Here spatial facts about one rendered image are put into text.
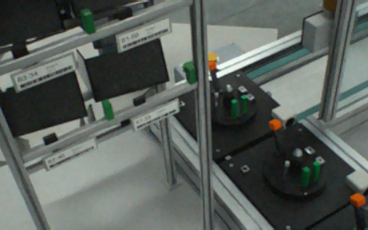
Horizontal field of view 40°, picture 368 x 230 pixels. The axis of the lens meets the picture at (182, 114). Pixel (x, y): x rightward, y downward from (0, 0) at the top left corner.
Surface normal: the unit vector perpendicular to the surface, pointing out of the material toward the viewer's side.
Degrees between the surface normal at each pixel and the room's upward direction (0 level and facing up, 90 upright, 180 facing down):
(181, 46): 0
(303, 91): 0
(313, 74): 0
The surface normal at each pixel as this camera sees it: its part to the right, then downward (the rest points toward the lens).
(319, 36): 0.51, 0.56
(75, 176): -0.07, -0.72
